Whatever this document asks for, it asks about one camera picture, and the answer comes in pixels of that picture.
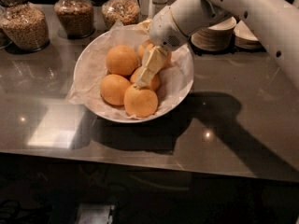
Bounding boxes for glass jar of cereal right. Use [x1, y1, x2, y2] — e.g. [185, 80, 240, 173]
[102, 0, 140, 29]

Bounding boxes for glass jar of grain middle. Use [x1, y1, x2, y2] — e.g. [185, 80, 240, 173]
[54, 0, 94, 38]

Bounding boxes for large stack of paper plates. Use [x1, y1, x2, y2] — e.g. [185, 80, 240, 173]
[191, 17, 236, 51]

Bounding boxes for white bowl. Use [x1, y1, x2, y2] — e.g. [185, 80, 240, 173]
[73, 23, 194, 124]

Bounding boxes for white paper liner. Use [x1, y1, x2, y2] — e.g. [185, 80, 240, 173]
[65, 20, 192, 120]

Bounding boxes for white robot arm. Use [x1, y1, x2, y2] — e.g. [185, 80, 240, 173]
[137, 0, 299, 88]

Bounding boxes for glass jar of grain left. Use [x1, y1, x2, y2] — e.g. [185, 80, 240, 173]
[0, 0, 50, 51]

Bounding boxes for orange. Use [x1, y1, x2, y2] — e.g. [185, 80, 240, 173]
[124, 84, 158, 118]
[100, 74, 131, 106]
[106, 45, 138, 76]
[138, 39, 172, 67]
[130, 67, 161, 91]

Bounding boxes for glass jar of grain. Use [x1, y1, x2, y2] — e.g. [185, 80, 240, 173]
[0, 0, 50, 51]
[54, 0, 94, 38]

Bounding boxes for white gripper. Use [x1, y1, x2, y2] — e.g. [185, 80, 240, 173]
[135, 6, 188, 88]

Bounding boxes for glass jar at left edge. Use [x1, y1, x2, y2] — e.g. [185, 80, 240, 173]
[0, 7, 12, 49]

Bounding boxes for small stack of paper plates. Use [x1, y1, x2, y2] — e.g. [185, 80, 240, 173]
[233, 21, 262, 49]

